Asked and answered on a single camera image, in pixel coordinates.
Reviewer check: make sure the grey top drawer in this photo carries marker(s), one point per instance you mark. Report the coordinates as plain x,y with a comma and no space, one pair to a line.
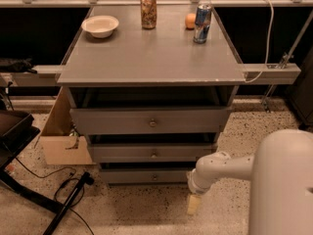
150,121

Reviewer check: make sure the black cabinet at right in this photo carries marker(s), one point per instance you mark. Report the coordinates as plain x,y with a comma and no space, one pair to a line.
300,94

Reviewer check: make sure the blue silver energy drink can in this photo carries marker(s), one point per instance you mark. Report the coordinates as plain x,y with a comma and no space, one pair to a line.
202,22

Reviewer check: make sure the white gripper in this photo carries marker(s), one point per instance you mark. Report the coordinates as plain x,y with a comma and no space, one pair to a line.
197,187

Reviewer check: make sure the black object on rail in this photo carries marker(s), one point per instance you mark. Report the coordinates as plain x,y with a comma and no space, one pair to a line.
16,65

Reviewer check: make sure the orange fruit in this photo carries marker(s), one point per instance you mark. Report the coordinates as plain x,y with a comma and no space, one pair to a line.
190,21

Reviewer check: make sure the grey drawer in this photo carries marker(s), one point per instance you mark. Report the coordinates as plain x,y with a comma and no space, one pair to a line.
143,175
143,153
150,121

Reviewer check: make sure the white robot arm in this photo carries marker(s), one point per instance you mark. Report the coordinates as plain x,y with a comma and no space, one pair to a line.
280,173

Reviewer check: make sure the brown patterned can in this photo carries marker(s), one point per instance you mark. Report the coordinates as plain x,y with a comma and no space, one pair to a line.
148,14

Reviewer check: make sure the grey drawer cabinet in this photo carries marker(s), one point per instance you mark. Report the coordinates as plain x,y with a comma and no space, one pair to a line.
148,69

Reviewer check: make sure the grey middle drawer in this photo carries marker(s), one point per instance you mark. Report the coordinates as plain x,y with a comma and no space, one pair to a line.
143,153

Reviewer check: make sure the cardboard box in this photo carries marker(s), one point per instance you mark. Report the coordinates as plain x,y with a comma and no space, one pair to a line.
61,143

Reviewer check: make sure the grey metal rail beam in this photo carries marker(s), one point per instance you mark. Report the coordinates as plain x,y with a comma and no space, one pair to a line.
258,74

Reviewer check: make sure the white ceramic bowl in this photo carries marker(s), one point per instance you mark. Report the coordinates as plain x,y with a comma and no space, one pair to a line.
100,26

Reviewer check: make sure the grey bottom drawer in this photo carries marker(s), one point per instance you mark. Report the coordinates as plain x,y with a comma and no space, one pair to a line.
143,175

